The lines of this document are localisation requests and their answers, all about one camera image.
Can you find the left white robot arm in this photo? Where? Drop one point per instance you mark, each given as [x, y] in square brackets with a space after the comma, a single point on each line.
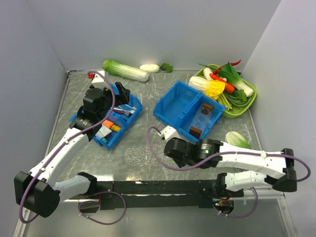
[38, 189]

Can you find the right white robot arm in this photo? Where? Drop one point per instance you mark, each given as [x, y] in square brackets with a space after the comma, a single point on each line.
[273, 169]

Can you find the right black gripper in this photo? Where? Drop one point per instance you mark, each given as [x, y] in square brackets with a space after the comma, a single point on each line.
[179, 163]

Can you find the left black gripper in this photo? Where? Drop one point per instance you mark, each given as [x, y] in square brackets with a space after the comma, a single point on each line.
[123, 98]

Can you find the blue storage bin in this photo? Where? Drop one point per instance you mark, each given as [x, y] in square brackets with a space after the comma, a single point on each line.
[123, 121]
[179, 105]

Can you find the black base frame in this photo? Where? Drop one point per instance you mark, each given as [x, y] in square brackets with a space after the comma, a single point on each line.
[172, 193]

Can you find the small green cabbage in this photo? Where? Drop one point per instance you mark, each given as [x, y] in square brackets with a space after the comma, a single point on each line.
[236, 139]

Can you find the left blue storage bin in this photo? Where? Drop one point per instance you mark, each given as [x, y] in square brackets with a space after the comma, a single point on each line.
[123, 121]

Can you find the green vegetable tray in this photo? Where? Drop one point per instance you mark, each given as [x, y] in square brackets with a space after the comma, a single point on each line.
[237, 93]

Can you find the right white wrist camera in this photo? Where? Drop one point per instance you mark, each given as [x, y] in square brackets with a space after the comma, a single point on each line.
[168, 133]

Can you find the bok choy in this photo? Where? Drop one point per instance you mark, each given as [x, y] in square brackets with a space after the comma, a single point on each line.
[227, 71]

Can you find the white toothpaste tube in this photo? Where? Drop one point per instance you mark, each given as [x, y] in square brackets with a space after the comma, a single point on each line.
[103, 132]

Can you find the right blue storage bin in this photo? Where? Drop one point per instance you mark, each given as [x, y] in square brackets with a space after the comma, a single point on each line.
[179, 105]

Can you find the green napa cabbage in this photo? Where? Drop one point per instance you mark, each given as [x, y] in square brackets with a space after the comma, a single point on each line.
[125, 71]

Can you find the orange carrot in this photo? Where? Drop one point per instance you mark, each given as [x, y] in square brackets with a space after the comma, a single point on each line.
[228, 87]

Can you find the yellow white cabbage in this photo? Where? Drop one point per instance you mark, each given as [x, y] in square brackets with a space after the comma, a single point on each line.
[211, 88]

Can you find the orange toothpaste tube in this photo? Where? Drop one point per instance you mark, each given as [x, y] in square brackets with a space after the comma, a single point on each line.
[108, 123]

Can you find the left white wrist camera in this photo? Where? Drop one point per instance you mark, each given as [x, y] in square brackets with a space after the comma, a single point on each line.
[95, 78]

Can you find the green beans bundle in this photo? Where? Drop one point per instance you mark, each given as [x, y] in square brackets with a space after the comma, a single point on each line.
[230, 102]

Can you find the yellow capped tube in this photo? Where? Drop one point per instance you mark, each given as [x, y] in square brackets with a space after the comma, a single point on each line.
[115, 128]

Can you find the white radish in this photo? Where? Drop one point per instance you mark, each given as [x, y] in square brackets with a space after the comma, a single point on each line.
[150, 68]

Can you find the white toothbrush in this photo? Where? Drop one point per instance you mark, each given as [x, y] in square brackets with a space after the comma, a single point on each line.
[127, 107]

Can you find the red blue toothbrush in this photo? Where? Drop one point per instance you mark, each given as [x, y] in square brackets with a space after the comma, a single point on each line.
[120, 110]

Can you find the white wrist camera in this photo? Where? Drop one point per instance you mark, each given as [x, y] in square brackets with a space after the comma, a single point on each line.
[95, 78]
[168, 133]

